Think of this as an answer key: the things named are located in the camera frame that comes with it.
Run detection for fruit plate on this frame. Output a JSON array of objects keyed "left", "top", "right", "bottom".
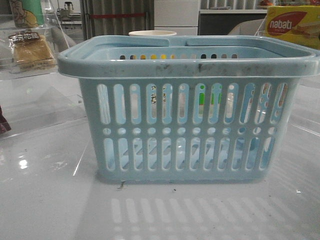
[{"left": 258, "top": 0, "right": 274, "bottom": 8}]

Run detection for packaged bread slice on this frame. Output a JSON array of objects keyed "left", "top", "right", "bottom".
[{"left": 8, "top": 29, "right": 56, "bottom": 73}]

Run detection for green cartoon snack package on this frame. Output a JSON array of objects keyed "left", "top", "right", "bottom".
[{"left": 9, "top": 0, "right": 44, "bottom": 28}]

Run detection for clear acrylic shelf right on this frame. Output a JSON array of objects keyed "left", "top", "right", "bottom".
[{"left": 253, "top": 17, "right": 320, "bottom": 137}]

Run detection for white cabinet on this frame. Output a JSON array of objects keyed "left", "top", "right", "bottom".
[{"left": 154, "top": 0, "right": 200, "bottom": 36}]

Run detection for yellow nabati wafer box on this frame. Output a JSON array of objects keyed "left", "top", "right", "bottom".
[{"left": 263, "top": 5, "right": 320, "bottom": 50}]

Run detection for clear acrylic shelf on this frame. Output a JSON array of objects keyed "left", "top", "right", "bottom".
[
  {"left": 0, "top": 0, "right": 86, "bottom": 140},
  {"left": 253, "top": 17, "right": 320, "bottom": 137}
]

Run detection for clear acrylic shelf left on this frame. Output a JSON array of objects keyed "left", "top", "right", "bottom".
[{"left": 0, "top": 0, "right": 86, "bottom": 140}]

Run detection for dark red snack packet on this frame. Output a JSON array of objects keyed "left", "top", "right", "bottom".
[{"left": 0, "top": 107, "right": 12, "bottom": 134}]

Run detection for light blue plastic basket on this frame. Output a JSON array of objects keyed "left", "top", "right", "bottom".
[{"left": 57, "top": 35, "right": 320, "bottom": 183}]

